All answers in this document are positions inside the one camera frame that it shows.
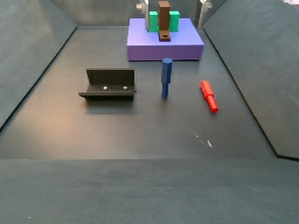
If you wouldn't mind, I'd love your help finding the blue hexagonal peg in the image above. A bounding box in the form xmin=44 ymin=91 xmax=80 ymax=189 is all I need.
xmin=161 ymin=58 xmax=173 ymax=99

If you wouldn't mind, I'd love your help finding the green block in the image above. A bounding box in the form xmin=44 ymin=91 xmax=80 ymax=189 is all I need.
xmin=147 ymin=10 xmax=180 ymax=32

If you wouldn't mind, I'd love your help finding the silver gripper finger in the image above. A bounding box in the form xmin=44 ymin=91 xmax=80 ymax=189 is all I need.
xmin=136 ymin=0 xmax=149 ymax=28
xmin=197 ymin=0 xmax=212 ymax=27

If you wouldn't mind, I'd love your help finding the black angle bracket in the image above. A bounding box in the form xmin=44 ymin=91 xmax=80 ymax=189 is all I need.
xmin=79 ymin=68 xmax=136 ymax=100

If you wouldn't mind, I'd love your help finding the brown L-shaped bracket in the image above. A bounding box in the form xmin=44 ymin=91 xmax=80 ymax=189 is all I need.
xmin=159 ymin=1 xmax=171 ymax=42

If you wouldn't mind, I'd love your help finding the purple base block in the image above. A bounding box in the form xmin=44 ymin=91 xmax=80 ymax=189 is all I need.
xmin=125 ymin=18 xmax=204 ymax=61

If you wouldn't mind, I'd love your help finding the red hexagonal peg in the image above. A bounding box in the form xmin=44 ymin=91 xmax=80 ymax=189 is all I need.
xmin=200 ymin=80 xmax=219 ymax=113

